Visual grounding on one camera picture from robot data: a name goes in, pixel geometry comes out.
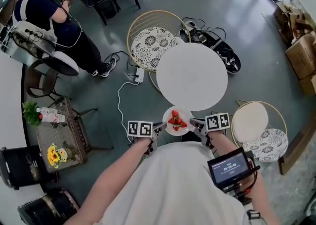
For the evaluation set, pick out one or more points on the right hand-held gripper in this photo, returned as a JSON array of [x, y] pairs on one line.
[[218, 121]]

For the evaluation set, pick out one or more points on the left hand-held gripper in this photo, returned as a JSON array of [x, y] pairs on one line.
[[139, 128]]

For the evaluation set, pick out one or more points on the red strawberry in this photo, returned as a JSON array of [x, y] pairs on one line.
[[174, 113], [176, 128], [171, 120], [184, 124], [178, 120]]

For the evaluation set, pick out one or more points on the white round plate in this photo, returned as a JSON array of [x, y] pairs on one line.
[[184, 114]]

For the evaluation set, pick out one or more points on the person's right forearm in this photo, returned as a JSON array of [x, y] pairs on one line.
[[237, 145]]

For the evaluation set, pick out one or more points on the person's left forearm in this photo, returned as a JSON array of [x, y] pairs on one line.
[[111, 179]]

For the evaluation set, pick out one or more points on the round white table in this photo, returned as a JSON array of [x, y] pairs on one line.
[[192, 75]]

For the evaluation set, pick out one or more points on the person's black trousers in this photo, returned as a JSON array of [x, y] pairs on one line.
[[190, 137]]

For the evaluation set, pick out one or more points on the white power strip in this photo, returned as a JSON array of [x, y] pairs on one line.
[[139, 75]]

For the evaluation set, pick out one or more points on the black monitor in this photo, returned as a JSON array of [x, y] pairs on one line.
[[229, 167]]

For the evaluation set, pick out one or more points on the person's white shirt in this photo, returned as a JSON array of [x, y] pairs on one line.
[[172, 182]]

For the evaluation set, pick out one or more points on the black equipment bag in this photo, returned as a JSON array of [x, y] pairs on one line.
[[222, 53]]

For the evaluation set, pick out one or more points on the floral round cushion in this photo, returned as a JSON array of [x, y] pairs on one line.
[[150, 46], [267, 146]]

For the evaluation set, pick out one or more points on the wicker side table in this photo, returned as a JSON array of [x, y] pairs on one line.
[[64, 140]]

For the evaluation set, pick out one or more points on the sunflower bouquet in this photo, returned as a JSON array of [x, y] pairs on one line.
[[54, 156]]

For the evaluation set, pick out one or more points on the grey shell armchair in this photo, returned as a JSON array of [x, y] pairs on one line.
[[64, 63]]

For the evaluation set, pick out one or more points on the green potted plant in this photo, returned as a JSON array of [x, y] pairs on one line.
[[30, 114]]

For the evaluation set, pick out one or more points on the open cardboard box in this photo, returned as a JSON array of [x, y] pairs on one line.
[[291, 18]]

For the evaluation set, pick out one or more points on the black bin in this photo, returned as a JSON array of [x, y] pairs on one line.
[[47, 209], [22, 167]]

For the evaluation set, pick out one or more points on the black monitor mount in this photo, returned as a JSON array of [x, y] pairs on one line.
[[247, 189]]

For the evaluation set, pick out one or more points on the black metal frame chair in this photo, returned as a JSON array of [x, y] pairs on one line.
[[37, 83]]

